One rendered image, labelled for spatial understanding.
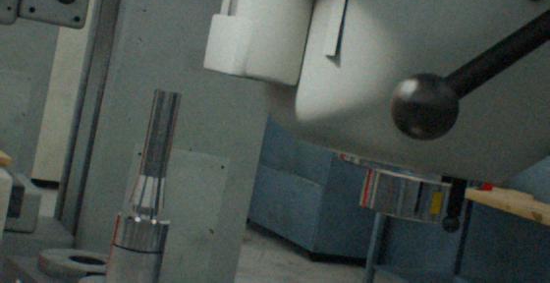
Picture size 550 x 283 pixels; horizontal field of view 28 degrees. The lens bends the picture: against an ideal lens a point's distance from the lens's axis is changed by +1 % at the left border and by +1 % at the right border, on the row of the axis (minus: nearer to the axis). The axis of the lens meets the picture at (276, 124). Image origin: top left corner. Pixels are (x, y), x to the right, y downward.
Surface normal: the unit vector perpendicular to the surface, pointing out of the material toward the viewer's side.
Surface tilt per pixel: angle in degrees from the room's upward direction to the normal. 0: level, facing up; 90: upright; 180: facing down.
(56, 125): 90
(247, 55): 90
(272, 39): 90
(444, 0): 90
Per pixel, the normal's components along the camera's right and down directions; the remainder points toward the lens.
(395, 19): -0.44, 0.17
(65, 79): 0.43, 0.14
